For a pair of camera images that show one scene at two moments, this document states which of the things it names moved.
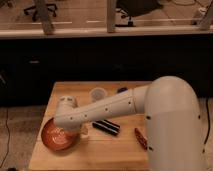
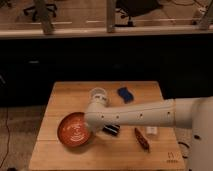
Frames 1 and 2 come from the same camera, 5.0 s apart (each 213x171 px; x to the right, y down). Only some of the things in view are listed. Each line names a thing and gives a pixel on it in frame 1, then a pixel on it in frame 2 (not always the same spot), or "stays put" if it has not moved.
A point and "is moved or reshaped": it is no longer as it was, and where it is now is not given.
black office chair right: [135, 8] stays put
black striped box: [107, 126] stays put
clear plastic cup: [97, 94] stays put
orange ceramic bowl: [57, 138] is moved or reshaped
